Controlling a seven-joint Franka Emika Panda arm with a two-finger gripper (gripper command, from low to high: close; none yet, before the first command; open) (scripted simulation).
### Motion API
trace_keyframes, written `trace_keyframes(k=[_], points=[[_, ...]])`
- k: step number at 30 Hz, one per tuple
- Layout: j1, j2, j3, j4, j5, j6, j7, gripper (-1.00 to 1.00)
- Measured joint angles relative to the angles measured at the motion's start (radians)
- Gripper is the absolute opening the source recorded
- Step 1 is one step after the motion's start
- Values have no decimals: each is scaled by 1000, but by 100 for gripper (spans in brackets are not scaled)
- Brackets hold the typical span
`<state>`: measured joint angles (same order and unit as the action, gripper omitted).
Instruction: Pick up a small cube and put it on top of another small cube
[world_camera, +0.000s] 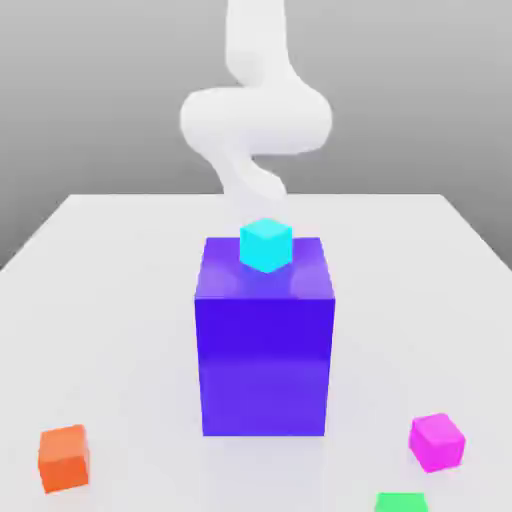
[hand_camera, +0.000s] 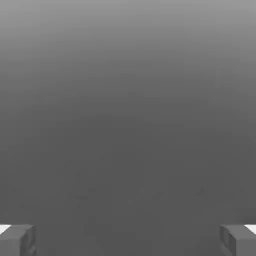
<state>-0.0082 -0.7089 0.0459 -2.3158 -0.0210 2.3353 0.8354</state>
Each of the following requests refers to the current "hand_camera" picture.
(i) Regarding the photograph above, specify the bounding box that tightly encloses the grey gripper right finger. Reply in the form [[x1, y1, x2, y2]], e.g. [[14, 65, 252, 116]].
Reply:
[[219, 224, 256, 256]]

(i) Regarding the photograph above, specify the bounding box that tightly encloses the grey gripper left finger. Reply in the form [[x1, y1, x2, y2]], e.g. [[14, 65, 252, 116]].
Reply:
[[0, 224, 38, 256]]

